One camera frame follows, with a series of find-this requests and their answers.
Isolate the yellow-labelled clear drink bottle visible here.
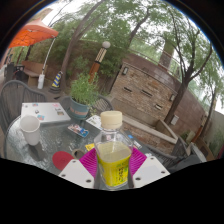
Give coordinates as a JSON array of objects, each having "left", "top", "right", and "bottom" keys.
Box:
[{"left": 93, "top": 110, "right": 134, "bottom": 190}]

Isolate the globe-topped striped lamp post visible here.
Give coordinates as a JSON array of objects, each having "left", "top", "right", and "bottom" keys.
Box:
[{"left": 88, "top": 40, "right": 112, "bottom": 84}]

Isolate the white printed booklet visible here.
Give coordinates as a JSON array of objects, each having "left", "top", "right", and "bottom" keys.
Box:
[{"left": 87, "top": 114, "right": 103, "bottom": 130}]

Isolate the wooden bench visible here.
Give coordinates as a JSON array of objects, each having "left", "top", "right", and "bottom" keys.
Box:
[{"left": 20, "top": 59, "right": 48, "bottom": 87}]

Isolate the green plant in teal pot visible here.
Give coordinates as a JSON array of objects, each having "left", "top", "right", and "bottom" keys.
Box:
[{"left": 68, "top": 73, "right": 101, "bottom": 121}]

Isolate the blue yellow striped cone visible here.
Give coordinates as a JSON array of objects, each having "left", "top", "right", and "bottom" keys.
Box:
[{"left": 49, "top": 70, "right": 64, "bottom": 94}]

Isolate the white mug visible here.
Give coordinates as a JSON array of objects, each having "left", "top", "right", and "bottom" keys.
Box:
[{"left": 19, "top": 114, "right": 42, "bottom": 147}]

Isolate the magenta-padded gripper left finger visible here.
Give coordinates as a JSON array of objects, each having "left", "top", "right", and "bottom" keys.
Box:
[{"left": 58, "top": 147, "right": 99, "bottom": 190}]

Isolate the grey mesh chair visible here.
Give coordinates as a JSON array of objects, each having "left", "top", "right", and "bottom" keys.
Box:
[
  {"left": 59, "top": 94, "right": 114, "bottom": 118},
  {"left": 0, "top": 79, "right": 48, "bottom": 134},
  {"left": 143, "top": 136, "right": 208, "bottom": 169}
]

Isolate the tall green tree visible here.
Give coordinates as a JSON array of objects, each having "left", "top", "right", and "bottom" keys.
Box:
[
  {"left": 143, "top": 6, "right": 221, "bottom": 125},
  {"left": 49, "top": 0, "right": 141, "bottom": 84}
]

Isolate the white umbrella base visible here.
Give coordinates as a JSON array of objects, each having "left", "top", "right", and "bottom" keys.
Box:
[{"left": 37, "top": 73, "right": 46, "bottom": 90}]

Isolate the yellow card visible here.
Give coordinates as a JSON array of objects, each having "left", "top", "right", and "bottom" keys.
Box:
[{"left": 84, "top": 142, "right": 96, "bottom": 153}]

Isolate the colourful printed card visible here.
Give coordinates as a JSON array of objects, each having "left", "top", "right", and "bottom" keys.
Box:
[{"left": 67, "top": 123, "right": 90, "bottom": 138}]

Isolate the grey wall box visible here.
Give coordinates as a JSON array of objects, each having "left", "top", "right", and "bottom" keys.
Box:
[{"left": 170, "top": 114, "right": 180, "bottom": 126}]

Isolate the orange patio umbrella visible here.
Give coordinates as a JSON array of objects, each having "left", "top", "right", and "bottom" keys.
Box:
[{"left": 8, "top": 18, "right": 59, "bottom": 49}]

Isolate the black folding chair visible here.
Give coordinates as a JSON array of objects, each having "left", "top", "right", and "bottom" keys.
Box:
[{"left": 4, "top": 61, "right": 24, "bottom": 83}]

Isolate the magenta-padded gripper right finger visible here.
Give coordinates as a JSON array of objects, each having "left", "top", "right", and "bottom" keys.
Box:
[{"left": 128, "top": 146, "right": 171, "bottom": 190}]

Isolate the silver laptop with stickers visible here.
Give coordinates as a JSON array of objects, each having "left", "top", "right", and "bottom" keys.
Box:
[{"left": 20, "top": 101, "right": 72, "bottom": 125}]

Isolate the flat round red coaster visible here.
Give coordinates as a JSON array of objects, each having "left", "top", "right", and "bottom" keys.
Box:
[{"left": 52, "top": 150, "right": 76, "bottom": 171}]

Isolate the small tape roll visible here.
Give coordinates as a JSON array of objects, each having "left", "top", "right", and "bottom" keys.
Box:
[{"left": 71, "top": 148, "right": 87, "bottom": 160}]

